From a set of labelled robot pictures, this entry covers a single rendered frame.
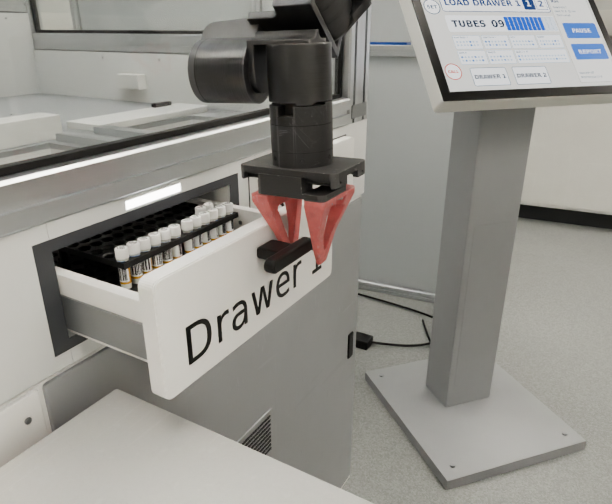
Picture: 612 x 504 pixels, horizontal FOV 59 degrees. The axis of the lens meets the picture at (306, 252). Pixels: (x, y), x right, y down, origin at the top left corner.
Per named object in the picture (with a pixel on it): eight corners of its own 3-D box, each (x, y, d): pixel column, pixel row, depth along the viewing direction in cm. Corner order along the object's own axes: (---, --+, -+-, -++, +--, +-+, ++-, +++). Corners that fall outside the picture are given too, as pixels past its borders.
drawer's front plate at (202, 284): (331, 274, 67) (333, 189, 63) (167, 403, 44) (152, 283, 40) (319, 271, 68) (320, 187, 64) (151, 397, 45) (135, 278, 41)
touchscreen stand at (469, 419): (584, 449, 153) (680, 70, 113) (446, 490, 139) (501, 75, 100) (477, 355, 196) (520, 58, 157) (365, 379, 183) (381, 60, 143)
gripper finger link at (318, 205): (296, 243, 58) (292, 157, 55) (356, 254, 55) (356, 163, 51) (261, 266, 53) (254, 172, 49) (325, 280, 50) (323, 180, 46)
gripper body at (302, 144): (276, 168, 56) (272, 95, 53) (366, 178, 51) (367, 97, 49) (239, 183, 51) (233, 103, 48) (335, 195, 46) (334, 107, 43)
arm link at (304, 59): (316, 29, 43) (340, 28, 48) (240, 31, 45) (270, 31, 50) (318, 118, 45) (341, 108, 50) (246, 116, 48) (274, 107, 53)
